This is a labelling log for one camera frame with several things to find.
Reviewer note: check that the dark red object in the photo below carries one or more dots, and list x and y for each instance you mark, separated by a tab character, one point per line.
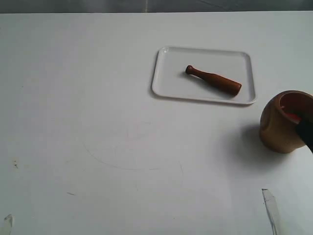
294	116

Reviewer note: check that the brown wooden pestle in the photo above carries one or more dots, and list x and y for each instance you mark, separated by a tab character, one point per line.
219	82

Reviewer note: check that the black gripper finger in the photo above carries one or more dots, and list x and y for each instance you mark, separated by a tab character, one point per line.
304	130

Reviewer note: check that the white rectangular plastic tray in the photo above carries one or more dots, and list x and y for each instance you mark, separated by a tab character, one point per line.
171	81

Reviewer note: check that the brown wooden mortar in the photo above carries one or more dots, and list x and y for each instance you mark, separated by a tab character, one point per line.
277	131

